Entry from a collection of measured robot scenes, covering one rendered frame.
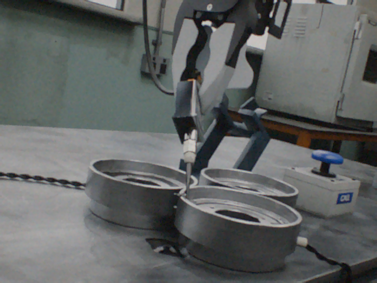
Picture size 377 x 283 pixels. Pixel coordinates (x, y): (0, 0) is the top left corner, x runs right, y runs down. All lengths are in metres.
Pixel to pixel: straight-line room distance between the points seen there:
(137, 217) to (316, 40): 2.46
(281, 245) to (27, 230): 0.20
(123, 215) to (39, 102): 1.79
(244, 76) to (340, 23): 2.29
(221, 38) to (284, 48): 2.45
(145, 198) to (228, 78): 0.14
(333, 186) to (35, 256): 0.37
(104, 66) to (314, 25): 1.19
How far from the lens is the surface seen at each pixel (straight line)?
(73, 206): 0.47
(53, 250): 0.37
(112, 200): 0.43
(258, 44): 3.29
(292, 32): 2.93
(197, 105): 0.47
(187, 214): 0.39
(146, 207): 0.43
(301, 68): 2.85
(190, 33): 0.51
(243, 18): 0.48
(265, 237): 0.38
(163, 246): 0.40
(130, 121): 2.50
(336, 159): 0.64
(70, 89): 2.27
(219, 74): 0.47
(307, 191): 0.63
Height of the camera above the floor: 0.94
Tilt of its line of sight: 9 degrees down
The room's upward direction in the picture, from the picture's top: 11 degrees clockwise
